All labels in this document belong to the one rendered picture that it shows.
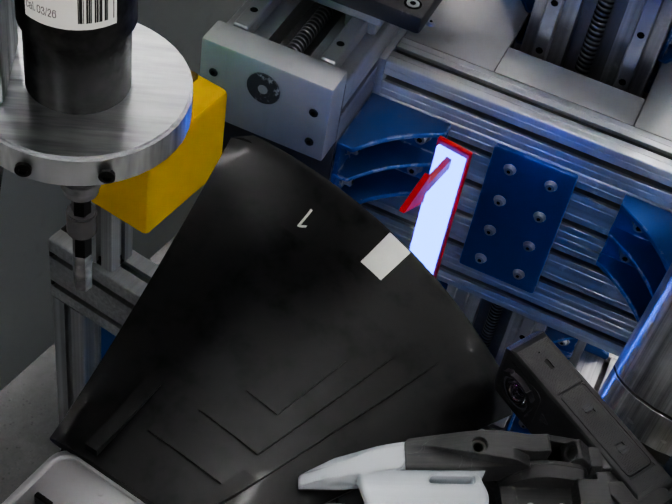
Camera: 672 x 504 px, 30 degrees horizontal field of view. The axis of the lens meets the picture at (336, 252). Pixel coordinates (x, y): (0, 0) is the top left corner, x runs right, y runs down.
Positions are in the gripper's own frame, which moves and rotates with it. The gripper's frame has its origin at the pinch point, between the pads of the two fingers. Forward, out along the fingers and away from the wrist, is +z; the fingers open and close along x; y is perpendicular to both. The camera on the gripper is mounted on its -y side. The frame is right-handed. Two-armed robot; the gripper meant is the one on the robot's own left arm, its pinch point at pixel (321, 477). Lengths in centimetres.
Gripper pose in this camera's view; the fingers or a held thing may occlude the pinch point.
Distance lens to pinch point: 64.9
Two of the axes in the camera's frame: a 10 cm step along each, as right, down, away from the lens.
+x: -1.3, 5.8, 8.0
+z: -9.9, -0.4, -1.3
